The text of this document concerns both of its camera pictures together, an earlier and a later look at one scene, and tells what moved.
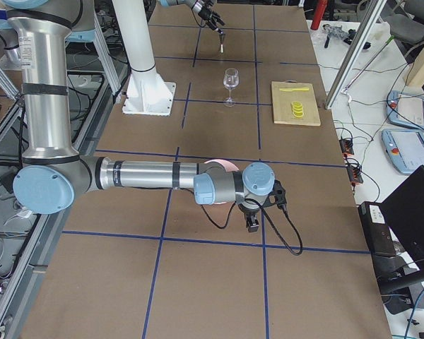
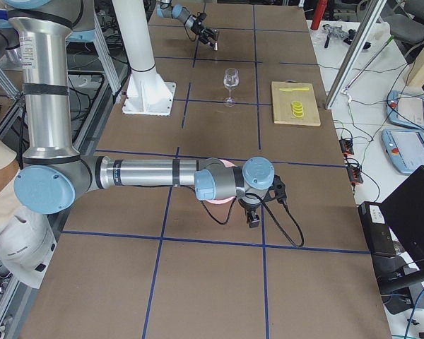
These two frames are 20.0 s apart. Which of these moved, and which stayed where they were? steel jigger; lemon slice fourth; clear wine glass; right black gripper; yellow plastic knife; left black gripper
Moved: left black gripper; steel jigger
Stayed: lemon slice fourth; right black gripper; clear wine glass; yellow plastic knife
